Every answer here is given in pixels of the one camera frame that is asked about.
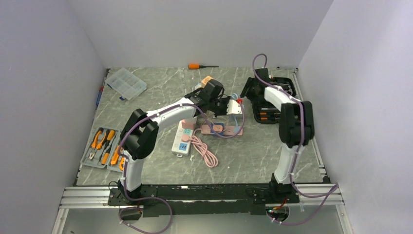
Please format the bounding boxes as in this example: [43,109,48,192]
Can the blue pen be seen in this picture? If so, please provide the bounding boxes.
[95,78,106,107]

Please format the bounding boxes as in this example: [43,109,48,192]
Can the peach cube adapter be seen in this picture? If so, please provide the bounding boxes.
[201,76,214,87]

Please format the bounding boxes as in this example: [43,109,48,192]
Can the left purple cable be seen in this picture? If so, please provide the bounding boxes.
[117,100,246,234]

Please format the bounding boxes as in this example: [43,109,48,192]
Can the pink cube adapter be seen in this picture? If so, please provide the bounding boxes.
[181,118,197,130]

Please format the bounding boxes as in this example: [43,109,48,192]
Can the aluminium rail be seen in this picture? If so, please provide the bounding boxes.
[60,184,344,209]

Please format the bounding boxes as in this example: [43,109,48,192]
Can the orange handle screwdriver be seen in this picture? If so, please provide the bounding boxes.
[188,64,219,70]

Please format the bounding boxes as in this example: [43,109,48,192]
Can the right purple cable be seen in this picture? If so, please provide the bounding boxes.
[251,53,339,226]

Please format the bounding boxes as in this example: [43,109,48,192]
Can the clear plastic screw box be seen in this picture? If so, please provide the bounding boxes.
[106,68,147,100]

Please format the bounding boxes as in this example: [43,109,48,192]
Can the white power strip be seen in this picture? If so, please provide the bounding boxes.
[171,117,197,157]

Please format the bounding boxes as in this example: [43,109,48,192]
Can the pink power strip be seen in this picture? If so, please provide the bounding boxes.
[201,124,243,136]

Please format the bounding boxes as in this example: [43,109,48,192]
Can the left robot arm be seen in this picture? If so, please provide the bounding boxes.
[118,80,232,205]

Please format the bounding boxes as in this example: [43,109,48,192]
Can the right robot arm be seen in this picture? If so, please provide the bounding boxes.
[241,68,315,202]

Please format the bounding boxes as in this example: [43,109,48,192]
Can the grey tool case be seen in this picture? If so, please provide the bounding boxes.
[80,127,123,172]

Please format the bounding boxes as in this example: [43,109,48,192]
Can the blue cube adapter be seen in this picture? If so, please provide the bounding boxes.
[210,122,225,136]

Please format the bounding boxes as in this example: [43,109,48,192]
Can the black base frame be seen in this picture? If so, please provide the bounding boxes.
[108,183,300,217]

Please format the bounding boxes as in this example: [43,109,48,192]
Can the purple cable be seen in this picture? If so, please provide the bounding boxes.
[117,100,246,234]
[251,53,339,226]

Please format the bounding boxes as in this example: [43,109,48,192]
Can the small pink charger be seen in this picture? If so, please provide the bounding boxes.
[211,124,224,133]

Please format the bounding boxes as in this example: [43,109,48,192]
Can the black tool case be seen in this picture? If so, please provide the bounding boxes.
[245,75,298,125]

